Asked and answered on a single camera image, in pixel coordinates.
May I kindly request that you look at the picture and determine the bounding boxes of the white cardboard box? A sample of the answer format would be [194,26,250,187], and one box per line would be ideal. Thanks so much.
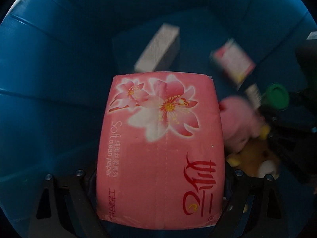
[134,23,181,73]

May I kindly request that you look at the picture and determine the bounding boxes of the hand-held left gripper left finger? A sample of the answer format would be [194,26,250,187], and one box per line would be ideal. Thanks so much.
[28,168,105,238]

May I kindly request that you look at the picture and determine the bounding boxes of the green capped bottle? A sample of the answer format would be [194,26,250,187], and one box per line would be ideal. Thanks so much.
[244,83,290,112]

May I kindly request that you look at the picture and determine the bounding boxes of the blue plastic crate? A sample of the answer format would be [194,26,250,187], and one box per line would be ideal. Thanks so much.
[0,0,317,238]

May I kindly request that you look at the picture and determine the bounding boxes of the pink floral tissue pack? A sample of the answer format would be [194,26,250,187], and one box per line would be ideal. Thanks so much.
[96,71,226,230]

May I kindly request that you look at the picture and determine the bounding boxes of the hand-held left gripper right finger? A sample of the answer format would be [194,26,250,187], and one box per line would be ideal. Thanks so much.
[212,169,289,238]

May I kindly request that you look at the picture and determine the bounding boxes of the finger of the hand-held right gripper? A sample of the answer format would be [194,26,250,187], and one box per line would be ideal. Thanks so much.
[260,89,317,131]
[267,125,317,185]

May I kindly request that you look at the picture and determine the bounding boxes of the pink plush toy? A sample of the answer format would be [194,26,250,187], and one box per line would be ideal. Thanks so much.
[219,95,266,152]

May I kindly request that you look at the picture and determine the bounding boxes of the red white small box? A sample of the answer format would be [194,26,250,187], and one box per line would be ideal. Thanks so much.
[210,38,256,83]

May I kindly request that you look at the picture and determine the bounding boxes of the brown teddy bear plush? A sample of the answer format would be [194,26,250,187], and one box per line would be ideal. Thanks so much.
[225,125,282,179]

